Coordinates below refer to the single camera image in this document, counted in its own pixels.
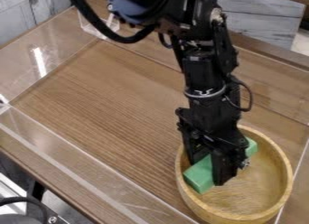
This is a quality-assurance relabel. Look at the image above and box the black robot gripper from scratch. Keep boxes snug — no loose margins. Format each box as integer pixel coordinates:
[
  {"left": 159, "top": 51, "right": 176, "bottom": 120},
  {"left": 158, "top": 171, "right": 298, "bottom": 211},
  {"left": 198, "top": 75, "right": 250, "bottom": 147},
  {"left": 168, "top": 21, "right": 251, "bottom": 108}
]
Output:
[{"left": 175, "top": 91, "right": 248, "bottom": 186}]

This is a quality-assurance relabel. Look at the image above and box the green rectangular block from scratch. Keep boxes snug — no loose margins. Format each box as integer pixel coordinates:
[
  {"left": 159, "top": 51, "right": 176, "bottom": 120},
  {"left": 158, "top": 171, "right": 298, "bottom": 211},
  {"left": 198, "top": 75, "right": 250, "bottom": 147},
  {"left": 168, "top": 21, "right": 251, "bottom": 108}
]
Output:
[{"left": 182, "top": 137, "right": 258, "bottom": 194}]

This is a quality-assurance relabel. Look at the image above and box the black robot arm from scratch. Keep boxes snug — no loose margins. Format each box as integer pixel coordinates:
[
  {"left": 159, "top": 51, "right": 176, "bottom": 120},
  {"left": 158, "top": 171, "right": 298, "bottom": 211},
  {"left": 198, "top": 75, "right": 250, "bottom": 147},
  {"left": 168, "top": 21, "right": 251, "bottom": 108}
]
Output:
[{"left": 69, "top": 0, "right": 253, "bottom": 186}]

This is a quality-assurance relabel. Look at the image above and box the brown wooden bowl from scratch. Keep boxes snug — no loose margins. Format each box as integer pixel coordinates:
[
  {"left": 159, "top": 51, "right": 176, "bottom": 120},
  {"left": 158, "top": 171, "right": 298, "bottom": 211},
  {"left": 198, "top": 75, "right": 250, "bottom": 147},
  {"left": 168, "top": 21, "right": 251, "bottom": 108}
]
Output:
[{"left": 175, "top": 126, "right": 293, "bottom": 224}]

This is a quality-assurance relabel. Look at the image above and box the black metal table frame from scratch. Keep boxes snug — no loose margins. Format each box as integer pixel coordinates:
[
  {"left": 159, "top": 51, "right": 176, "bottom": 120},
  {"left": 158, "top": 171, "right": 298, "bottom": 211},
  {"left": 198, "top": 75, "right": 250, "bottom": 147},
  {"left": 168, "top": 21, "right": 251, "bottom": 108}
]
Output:
[{"left": 26, "top": 181, "right": 84, "bottom": 224}]

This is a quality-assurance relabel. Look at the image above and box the clear acrylic tray wall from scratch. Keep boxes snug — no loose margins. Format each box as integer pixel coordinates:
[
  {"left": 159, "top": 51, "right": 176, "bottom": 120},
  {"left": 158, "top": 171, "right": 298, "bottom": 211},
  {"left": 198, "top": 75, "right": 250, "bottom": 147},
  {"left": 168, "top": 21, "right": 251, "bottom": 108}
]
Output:
[{"left": 0, "top": 102, "right": 198, "bottom": 224}]

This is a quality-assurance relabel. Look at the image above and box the clear acrylic corner bracket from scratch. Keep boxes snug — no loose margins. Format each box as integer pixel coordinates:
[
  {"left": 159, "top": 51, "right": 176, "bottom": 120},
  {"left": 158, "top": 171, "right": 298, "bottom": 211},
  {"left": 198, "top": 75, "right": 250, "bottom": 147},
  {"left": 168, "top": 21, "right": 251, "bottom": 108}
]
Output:
[{"left": 77, "top": 13, "right": 119, "bottom": 41}]

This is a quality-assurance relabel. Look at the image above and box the black cable lower left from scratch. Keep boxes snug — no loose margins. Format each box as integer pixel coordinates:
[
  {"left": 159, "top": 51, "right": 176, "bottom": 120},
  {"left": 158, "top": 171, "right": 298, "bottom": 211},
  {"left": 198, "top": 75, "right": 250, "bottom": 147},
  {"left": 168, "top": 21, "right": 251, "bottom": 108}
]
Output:
[{"left": 0, "top": 196, "right": 52, "bottom": 224}]

